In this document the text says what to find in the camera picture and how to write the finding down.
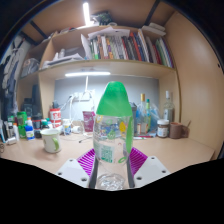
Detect slim bottle with green cap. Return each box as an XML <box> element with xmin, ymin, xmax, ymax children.
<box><xmin>145</xmin><ymin>98</ymin><xmax>152</xmax><ymax>134</ymax></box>

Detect white wall power strip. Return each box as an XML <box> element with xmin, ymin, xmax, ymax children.
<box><xmin>71</xmin><ymin>91</ymin><xmax>96</xmax><ymax>102</ymax></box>

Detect brown ceramic mug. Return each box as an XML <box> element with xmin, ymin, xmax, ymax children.
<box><xmin>169</xmin><ymin>121</ymin><xmax>190</xmax><ymax>140</ymax></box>

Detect white mug with green handle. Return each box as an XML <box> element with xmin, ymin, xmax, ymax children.
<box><xmin>40</xmin><ymin>128</ymin><xmax>63</xmax><ymax>154</ymax></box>

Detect green plastic container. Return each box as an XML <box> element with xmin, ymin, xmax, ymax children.
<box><xmin>16</xmin><ymin>110</ymin><xmax>29</xmax><ymax>139</ymax></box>

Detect clear bottle with green cap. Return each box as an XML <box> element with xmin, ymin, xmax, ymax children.
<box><xmin>92</xmin><ymin>80</ymin><xmax>134</xmax><ymax>191</ymax></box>

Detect maroon packet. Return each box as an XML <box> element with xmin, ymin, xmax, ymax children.
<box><xmin>82</xmin><ymin>110</ymin><xmax>96</xmax><ymax>133</ymax></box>

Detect brown jar with white lid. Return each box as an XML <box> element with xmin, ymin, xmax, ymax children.
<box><xmin>156</xmin><ymin>118</ymin><xmax>170</xmax><ymax>139</ymax></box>

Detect white ceiling light tube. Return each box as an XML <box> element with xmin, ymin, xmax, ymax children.
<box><xmin>82</xmin><ymin>2</ymin><xmax>92</xmax><ymax>27</ymax></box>

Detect white light bar under shelf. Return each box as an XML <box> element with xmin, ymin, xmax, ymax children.
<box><xmin>64</xmin><ymin>71</ymin><xmax>112</xmax><ymax>78</ymax></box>

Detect tall clear glass bottle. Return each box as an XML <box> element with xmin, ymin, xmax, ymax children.
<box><xmin>162</xmin><ymin>90</ymin><xmax>176</xmax><ymax>124</ymax></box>

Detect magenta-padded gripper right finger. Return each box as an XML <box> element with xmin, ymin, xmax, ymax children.
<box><xmin>125</xmin><ymin>146</ymin><xmax>172</xmax><ymax>190</ymax></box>

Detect wooden shelf unit with books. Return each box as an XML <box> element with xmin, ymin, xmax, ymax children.
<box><xmin>16</xmin><ymin>23</ymin><xmax>182</xmax><ymax>132</ymax></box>

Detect red and white can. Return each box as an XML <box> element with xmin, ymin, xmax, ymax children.
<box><xmin>49</xmin><ymin>108</ymin><xmax>63</xmax><ymax>129</ymax></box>

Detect black metal frame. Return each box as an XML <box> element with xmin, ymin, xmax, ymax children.
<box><xmin>19</xmin><ymin>0</ymin><xmax>162</xmax><ymax>46</ymax></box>

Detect dark hanging clothes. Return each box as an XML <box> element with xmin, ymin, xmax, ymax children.
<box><xmin>0</xmin><ymin>36</ymin><xmax>32</xmax><ymax>118</ymax></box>

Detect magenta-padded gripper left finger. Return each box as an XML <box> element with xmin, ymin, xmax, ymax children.
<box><xmin>55</xmin><ymin>148</ymin><xmax>100</xmax><ymax>190</ymax></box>

